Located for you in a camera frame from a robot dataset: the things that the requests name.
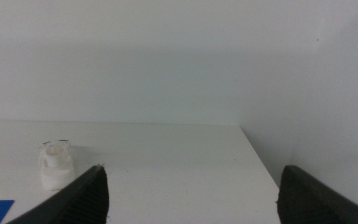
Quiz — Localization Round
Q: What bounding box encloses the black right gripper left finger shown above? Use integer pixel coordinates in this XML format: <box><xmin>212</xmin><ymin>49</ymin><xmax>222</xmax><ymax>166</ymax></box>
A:
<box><xmin>6</xmin><ymin>164</ymin><xmax>110</xmax><ymax>224</ymax></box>

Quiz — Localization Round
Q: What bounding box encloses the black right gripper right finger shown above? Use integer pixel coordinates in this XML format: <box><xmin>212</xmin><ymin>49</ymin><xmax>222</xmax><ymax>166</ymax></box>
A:
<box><xmin>276</xmin><ymin>165</ymin><xmax>358</xmax><ymax>224</ymax></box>

